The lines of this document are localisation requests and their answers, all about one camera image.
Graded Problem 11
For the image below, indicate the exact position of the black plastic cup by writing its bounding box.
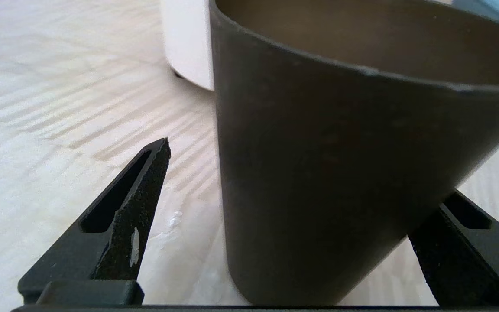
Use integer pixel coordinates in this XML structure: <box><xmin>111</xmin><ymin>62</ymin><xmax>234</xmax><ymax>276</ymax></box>
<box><xmin>209</xmin><ymin>0</ymin><xmax>499</xmax><ymax>306</ymax></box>

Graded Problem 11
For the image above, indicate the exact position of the clear water dispenser white base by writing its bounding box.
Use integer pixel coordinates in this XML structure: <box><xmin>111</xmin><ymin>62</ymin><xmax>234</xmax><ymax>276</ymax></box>
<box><xmin>161</xmin><ymin>0</ymin><xmax>215</xmax><ymax>91</ymax></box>

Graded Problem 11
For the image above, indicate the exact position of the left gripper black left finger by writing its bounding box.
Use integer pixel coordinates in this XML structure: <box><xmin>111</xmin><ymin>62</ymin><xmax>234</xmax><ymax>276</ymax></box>
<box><xmin>18</xmin><ymin>138</ymin><xmax>172</xmax><ymax>306</ymax></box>

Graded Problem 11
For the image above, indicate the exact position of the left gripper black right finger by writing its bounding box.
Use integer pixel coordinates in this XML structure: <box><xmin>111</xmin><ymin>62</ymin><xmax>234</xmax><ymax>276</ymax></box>
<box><xmin>408</xmin><ymin>191</ymin><xmax>499</xmax><ymax>306</ymax></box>

